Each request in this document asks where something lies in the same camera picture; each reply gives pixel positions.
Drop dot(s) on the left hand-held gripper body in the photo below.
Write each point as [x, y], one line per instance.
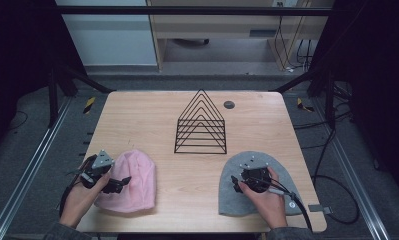
[102, 161]

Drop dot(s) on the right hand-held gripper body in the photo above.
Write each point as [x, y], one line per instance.
[255, 178]

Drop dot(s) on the pink knit beanie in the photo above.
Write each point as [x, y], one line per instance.
[137, 180]

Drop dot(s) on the grey knit beanie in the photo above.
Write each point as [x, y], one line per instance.
[230, 196]

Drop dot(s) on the person's right hand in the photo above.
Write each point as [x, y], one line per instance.
[270, 205]

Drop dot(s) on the person's left hand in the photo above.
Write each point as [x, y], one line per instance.
[78, 201]

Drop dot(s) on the yellow black tape piece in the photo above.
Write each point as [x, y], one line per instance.
[302, 105]
[89, 105]

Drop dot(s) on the grey tag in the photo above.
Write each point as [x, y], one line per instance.
[318, 208]

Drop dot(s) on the dark round table grommet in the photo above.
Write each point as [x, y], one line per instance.
[229, 104]

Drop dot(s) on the white cabinet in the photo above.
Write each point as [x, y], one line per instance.
[113, 36]

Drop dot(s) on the black curtain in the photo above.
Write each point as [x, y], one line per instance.
[17, 50]
[377, 66]

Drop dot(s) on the grey flat floor device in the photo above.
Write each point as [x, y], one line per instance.
[190, 42]

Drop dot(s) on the aluminium floor rail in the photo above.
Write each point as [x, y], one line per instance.
[350, 173]
[27, 170]

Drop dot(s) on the black metal frame stand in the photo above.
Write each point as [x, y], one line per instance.
[53, 100]
[329, 100]

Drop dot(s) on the black metal frame bar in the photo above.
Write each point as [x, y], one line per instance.
[187, 10]

